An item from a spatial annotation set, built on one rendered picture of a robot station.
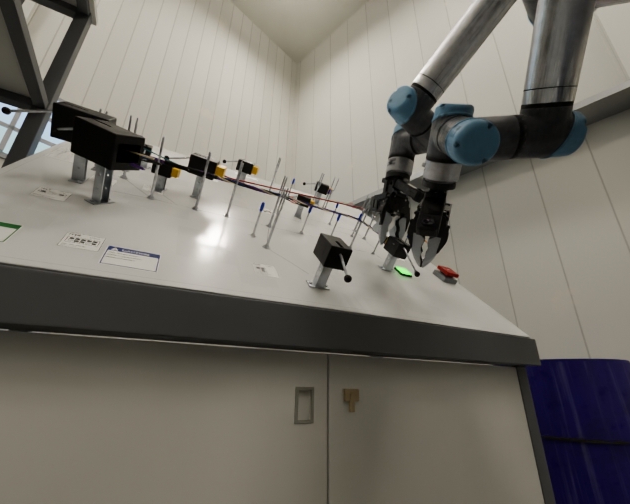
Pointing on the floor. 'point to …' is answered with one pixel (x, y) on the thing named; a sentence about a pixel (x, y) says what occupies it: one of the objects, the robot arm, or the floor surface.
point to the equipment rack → (27, 63)
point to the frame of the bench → (535, 436)
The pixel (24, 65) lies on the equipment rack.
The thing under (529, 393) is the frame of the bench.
